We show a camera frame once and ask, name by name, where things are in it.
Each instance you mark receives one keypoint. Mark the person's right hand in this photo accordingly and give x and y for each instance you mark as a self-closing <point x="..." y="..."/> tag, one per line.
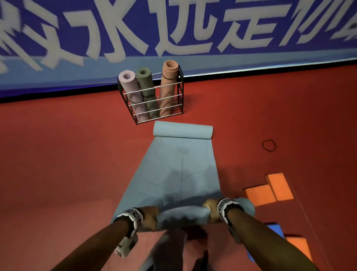
<point x="213" y="210"/>

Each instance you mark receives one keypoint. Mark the person's left hand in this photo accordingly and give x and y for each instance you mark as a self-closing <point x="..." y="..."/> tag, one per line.
<point x="150" y="219"/>

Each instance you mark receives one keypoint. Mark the light blue yoga mat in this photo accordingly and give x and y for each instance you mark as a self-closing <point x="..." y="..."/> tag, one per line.
<point x="178" y="173"/>

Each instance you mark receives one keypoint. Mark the blue foam block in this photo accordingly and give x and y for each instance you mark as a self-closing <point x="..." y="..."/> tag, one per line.
<point x="277" y="230"/>

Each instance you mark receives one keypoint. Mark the peach yoga mat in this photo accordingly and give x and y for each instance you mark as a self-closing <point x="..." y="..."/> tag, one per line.
<point x="168" y="92"/>

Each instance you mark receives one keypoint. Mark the lilac yoga mat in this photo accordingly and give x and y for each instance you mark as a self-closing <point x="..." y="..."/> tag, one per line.
<point x="131" y="83"/>

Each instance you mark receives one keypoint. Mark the green yoga mat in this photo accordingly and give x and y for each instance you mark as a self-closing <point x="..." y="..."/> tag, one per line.
<point x="146" y="82"/>

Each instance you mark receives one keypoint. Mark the person's right forearm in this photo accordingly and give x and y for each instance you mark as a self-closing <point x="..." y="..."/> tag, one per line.
<point x="267" y="245"/>

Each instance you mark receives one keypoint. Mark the person's left forearm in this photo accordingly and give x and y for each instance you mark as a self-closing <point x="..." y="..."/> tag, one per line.
<point x="94" y="248"/>

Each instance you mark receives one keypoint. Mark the black wristband with marker tags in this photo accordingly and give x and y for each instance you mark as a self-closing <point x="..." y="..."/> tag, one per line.
<point x="227" y="208"/>
<point x="132" y="217"/>

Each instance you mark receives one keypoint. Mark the black metal mat rack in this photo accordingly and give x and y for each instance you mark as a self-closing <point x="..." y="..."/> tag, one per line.
<point x="181" y="92"/>

